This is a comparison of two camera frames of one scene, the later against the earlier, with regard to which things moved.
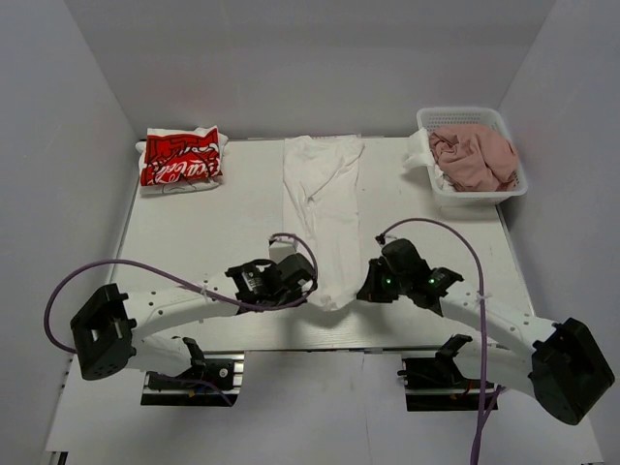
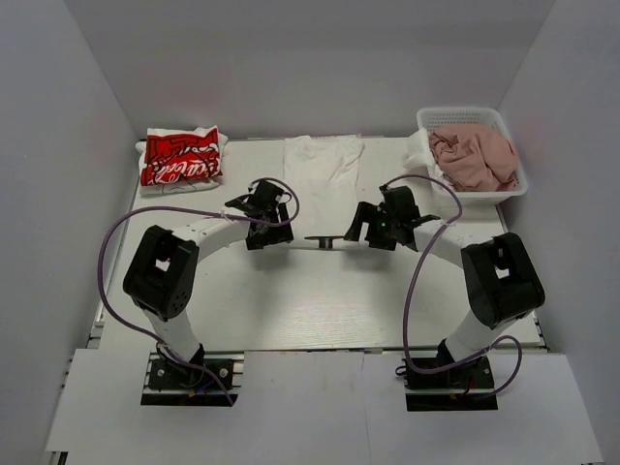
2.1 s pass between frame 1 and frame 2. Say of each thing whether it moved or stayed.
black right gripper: moved
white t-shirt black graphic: moved
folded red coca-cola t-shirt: stayed
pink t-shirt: stayed
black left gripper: moved
